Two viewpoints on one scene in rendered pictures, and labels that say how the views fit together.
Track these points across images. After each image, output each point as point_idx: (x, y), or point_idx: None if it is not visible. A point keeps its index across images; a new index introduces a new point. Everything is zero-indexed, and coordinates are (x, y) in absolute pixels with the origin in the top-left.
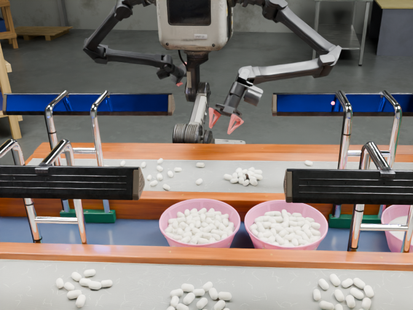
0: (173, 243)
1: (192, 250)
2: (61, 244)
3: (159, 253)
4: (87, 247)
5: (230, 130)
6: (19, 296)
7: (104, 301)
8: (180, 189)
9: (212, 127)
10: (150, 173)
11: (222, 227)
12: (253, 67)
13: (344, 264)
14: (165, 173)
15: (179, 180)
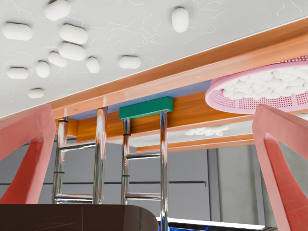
0: (253, 103)
1: (292, 111)
2: (151, 131)
3: (252, 118)
4: (175, 129)
5: (273, 134)
6: (173, 134)
7: (234, 127)
8: (157, 46)
9: (44, 109)
10: (21, 41)
11: None
12: None
13: None
14: (45, 24)
15: (115, 28)
